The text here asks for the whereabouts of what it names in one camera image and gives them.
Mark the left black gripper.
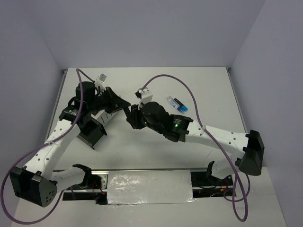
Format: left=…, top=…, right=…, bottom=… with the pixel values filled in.
left=88, top=87, right=131, bottom=114

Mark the white mesh organizer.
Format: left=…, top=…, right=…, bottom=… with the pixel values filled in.
left=91, top=94, right=116, bottom=126

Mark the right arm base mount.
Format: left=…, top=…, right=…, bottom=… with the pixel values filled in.
left=190, top=161, right=233, bottom=198

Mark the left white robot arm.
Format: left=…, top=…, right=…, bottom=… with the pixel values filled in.
left=9, top=81, right=131, bottom=207

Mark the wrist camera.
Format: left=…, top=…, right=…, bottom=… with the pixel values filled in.
left=135, top=87, right=153, bottom=109
left=94, top=74, right=107, bottom=94

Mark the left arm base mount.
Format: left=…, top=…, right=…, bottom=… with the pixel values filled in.
left=52, top=164, right=108, bottom=205

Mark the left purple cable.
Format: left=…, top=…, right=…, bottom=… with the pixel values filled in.
left=1, top=68, right=98, bottom=224

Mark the silver foil cover plate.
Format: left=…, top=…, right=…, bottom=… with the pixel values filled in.
left=107, top=170, right=195, bottom=205

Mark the black mesh organizer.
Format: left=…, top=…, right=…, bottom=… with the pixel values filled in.
left=77, top=119, right=107, bottom=150

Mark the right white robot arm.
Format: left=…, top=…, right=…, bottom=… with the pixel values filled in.
left=124, top=102, right=265, bottom=185

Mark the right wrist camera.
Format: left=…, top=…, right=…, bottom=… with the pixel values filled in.
left=135, top=87, right=153, bottom=109

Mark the blue capped pen pack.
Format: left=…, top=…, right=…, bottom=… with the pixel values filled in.
left=167, top=96, right=188, bottom=113

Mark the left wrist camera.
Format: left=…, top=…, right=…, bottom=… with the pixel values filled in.
left=94, top=74, right=107, bottom=94

